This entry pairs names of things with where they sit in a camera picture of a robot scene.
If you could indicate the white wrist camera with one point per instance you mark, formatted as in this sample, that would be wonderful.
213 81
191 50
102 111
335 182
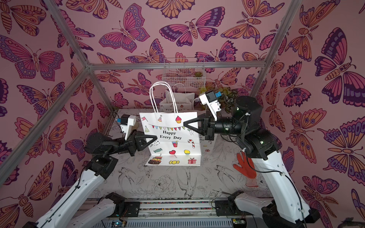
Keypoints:
211 99
126 122

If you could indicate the white wire wall basket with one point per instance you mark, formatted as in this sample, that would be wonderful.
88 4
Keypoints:
180 72

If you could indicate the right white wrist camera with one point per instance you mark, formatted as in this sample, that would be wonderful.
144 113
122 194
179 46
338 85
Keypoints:
211 99

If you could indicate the red rubber glove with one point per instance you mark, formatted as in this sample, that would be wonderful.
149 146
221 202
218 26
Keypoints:
245 166

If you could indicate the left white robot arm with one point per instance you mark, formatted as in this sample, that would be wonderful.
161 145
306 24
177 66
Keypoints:
99 168

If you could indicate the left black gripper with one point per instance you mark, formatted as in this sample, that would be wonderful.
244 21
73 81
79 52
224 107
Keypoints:
135 142

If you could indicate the aluminium frame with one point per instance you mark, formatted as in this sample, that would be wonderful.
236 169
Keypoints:
88 70

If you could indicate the green potted plant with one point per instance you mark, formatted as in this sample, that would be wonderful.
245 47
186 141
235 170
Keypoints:
227 98

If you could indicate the white paper bag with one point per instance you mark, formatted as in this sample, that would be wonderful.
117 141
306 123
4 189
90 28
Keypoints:
176 145
197 105
176 101

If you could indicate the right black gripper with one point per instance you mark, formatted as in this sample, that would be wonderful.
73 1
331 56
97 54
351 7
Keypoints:
209 127

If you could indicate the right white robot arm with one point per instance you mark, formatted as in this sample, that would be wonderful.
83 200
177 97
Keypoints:
287 209

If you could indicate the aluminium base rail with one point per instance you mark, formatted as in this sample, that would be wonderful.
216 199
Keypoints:
204 213

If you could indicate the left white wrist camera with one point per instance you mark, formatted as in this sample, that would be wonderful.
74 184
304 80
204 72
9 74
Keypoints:
126 122

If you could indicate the small succulent in basket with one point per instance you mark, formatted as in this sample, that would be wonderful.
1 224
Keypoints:
198 74

